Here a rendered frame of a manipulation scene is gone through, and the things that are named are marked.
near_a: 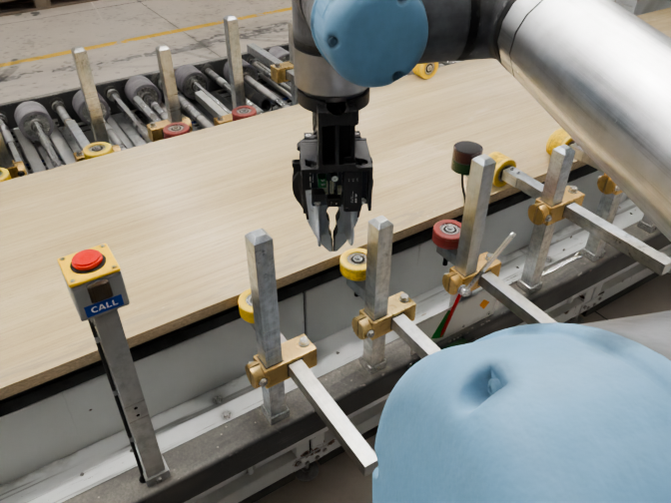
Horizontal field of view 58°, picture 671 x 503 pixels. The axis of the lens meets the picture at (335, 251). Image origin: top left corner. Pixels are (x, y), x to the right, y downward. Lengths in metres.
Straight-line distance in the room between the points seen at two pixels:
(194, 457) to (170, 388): 0.21
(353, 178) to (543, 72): 0.25
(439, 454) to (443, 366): 0.02
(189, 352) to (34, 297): 0.34
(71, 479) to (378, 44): 1.18
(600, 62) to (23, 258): 1.34
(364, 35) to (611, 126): 0.17
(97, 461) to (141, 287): 0.38
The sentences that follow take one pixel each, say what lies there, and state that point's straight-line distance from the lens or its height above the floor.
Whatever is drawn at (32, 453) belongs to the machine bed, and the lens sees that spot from 1.44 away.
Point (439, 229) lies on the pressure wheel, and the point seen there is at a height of 0.91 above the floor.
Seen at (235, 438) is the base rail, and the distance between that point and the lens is 1.30.
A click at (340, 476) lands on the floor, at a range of 2.06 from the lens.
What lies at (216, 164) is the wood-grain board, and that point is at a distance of 1.75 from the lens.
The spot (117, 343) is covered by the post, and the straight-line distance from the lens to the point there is 1.00.
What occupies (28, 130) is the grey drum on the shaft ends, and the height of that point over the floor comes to 0.79.
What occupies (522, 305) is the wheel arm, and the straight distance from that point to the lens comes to 1.37.
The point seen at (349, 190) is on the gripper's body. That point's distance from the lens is 0.61.
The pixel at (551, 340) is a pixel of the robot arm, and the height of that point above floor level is 1.64.
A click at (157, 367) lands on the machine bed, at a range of 1.38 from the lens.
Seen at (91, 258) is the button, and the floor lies 1.23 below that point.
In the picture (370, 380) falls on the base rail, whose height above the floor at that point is 0.70.
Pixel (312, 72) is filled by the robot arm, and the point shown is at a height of 1.54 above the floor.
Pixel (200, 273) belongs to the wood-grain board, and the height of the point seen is 0.90.
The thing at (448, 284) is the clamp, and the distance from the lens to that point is 1.41.
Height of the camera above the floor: 1.76
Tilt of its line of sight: 38 degrees down
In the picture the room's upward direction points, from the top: straight up
